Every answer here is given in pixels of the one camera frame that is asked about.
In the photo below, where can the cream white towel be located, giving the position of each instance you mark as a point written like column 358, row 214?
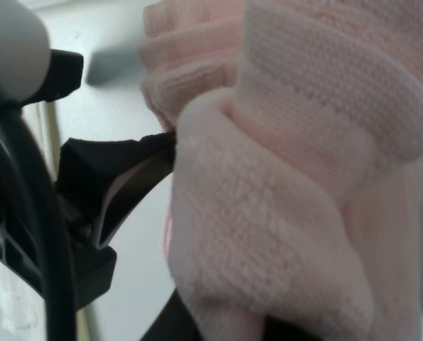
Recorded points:
column 22, row 310

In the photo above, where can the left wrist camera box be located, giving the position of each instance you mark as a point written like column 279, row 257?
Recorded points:
column 30, row 70

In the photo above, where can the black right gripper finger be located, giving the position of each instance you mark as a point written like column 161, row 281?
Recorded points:
column 174, row 323

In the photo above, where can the pink towel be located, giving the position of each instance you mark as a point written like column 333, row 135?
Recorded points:
column 298, row 180

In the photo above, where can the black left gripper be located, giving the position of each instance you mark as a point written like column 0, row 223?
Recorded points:
column 99, row 184

